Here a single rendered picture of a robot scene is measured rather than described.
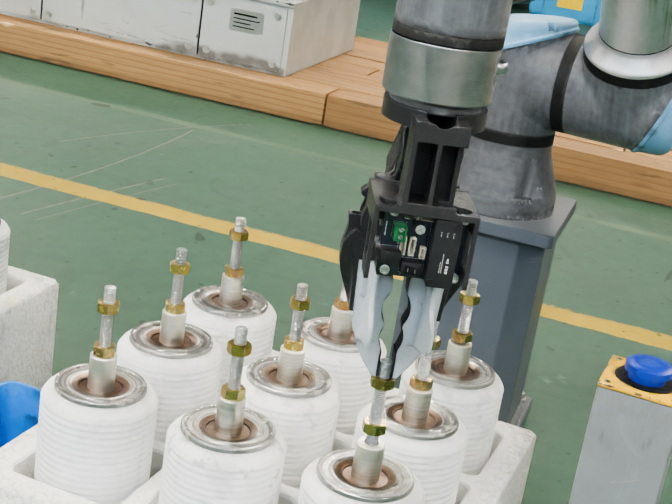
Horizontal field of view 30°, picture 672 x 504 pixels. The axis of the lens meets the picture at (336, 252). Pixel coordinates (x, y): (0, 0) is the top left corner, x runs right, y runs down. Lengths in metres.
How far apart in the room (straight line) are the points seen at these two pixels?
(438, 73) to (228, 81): 2.31
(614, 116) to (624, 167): 1.45
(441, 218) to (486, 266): 0.68
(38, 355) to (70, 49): 1.91
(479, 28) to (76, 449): 0.47
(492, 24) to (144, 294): 1.17
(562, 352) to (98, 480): 1.05
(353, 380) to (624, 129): 0.46
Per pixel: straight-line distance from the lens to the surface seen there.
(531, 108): 1.48
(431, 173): 0.82
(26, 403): 1.35
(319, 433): 1.09
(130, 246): 2.09
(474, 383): 1.16
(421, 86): 0.82
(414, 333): 0.92
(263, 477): 0.99
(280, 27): 3.12
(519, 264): 1.50
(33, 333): 1.43
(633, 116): 1.44
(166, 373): 1.11
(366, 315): 0.89
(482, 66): 0.82
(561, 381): 1.85
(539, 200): 1.51
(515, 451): 1.22
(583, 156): 2.90
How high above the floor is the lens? 0.73
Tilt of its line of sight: 19 degrees down
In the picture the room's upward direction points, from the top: 9 degrees clockwise
